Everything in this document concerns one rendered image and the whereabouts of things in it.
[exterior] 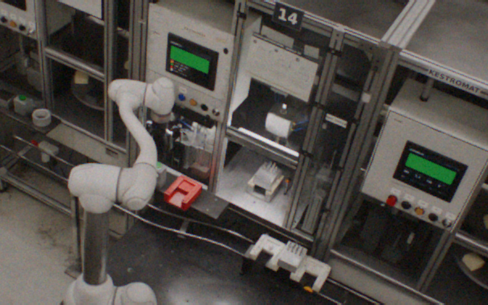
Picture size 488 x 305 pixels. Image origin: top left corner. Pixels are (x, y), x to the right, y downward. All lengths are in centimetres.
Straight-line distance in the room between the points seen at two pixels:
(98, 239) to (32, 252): 158
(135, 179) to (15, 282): 175
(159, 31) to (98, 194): 81
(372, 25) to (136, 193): 111
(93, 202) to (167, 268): 83
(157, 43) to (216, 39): 32
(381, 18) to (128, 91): 111
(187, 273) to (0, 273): 134
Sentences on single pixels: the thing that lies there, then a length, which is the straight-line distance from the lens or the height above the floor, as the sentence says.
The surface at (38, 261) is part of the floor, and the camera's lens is 417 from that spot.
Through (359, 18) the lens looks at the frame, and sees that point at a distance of 265.
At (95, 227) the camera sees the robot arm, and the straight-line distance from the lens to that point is 263.
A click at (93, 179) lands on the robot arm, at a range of 250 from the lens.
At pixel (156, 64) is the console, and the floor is 154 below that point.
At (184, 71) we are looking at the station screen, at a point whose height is 158.
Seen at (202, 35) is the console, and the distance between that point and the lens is 279.
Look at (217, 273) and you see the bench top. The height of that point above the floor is 68.
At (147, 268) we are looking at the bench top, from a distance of 325.
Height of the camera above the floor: 325
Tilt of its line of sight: 42 degrees down
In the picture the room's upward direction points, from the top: 10 degrees clockwise
